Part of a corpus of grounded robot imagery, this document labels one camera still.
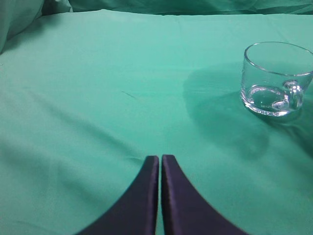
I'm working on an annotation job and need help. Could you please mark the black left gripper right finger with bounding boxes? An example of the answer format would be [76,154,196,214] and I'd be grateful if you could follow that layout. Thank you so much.
[161,155,246,235]

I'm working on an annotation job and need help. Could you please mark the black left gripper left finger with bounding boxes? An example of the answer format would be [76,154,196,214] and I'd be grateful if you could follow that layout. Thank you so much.
[78,156,159,235]

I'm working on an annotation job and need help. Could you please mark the green tablecloth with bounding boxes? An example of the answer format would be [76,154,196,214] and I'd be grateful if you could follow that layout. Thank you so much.
[0,10,313,235]

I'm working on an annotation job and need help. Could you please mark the clear glass mug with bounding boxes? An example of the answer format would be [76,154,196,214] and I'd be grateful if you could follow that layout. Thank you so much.
[241,42,313,117]

